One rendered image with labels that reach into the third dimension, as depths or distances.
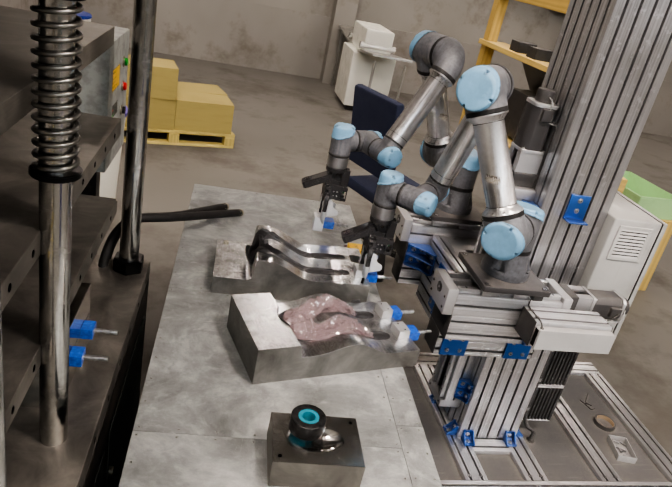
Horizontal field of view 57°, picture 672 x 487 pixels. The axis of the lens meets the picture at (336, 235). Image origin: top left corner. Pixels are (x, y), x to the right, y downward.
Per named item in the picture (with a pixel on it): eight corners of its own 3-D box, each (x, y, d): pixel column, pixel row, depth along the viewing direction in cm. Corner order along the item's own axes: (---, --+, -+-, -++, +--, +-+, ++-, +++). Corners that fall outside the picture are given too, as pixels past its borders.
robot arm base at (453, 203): (462, 201, 248) (469, 178, 243) (476, 217, 234) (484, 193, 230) (427, 197, 244) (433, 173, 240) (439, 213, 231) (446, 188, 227)
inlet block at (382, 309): (407, 314, 202) (411, 300, 200) (415, 322, 198) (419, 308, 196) (372, 316, 196) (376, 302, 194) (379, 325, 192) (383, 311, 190)
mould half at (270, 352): (376, 315, 203) (384, 286, 198) (416, 365, 182) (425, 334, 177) (226, 326, 181) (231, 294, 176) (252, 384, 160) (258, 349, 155)
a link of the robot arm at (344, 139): (362, 129, 213) (341, 128, 209) (355, 159, 218) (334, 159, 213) (350, 121, 219) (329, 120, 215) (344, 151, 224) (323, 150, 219)
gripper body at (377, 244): (390, 258, 201) (399, 224, 196) (364, 254, 199) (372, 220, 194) (385, 247, 208) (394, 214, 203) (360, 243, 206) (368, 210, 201)
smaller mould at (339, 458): (349, 440, 149) (356, 418, 146) (358, 491, 136) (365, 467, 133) (266, 434, 145) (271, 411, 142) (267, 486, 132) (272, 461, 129)
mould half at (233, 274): (353, 270, 228) (361, 237, 222) (364, 309, 205) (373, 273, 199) (215, 253, 219) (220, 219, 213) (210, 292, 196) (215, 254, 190)
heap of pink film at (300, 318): (352, 308, 192) (357, 286, 189) (378, 342, 178) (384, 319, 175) (273, 313, 181) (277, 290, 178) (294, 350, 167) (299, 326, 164)
